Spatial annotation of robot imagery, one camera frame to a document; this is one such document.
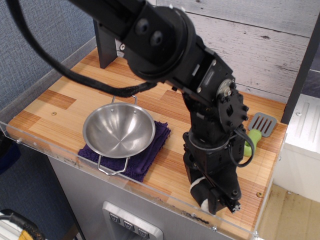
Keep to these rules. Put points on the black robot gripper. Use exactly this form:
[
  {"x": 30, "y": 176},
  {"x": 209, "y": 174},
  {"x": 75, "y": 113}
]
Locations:
[{"x": 217, "y": 165}]

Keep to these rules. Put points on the purple folded cloth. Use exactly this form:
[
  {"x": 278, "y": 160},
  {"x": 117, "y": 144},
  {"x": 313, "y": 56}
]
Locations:
[{"x": 138, "y": 165}]

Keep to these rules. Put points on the plush sushi roll toy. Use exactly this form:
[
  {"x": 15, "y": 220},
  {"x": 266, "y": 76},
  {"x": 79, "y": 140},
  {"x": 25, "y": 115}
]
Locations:
[{"x": 199, "y": 190}]

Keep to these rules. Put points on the clear acrylic table guard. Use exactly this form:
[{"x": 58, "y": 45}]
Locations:
[{"x": 50, "y": 118}]

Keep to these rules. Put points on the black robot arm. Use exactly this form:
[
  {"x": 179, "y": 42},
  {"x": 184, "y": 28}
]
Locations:
[{"x": 161, "y": 45}]

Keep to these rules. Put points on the black left upright post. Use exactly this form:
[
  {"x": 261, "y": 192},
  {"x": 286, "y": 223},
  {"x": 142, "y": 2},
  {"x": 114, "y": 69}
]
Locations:
[{"x": 106, "y": 46}]

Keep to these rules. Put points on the stainless steel two-handled bowl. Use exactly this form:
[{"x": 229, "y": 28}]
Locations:
[{"x": 118, "y": 130}]

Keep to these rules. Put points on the black upright post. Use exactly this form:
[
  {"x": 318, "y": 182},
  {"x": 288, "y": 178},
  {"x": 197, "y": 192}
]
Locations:
[
  {"x": 305, "y": 66},
  {"x": 106, "y": 46}
]

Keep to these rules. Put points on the yellow object at corner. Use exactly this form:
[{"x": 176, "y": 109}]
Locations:
[{"x": 24, "y": 235}]

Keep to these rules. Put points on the white ribbed side appliance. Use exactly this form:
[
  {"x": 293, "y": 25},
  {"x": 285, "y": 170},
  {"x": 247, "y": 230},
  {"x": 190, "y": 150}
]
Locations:
[{"x": 298, "y": 169}]

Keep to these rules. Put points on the silver toy fridge cabinet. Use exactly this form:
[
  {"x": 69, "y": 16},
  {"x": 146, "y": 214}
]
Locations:
[{"x": 86, "y": 194}]

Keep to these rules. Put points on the green grey toy spatula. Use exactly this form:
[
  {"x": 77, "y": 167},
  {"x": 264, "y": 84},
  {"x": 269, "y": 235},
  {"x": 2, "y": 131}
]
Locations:
[{"x": 260, "y": 126}]

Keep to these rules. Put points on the black right upright post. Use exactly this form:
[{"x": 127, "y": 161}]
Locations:
[{"x": 305, "y": 66}]

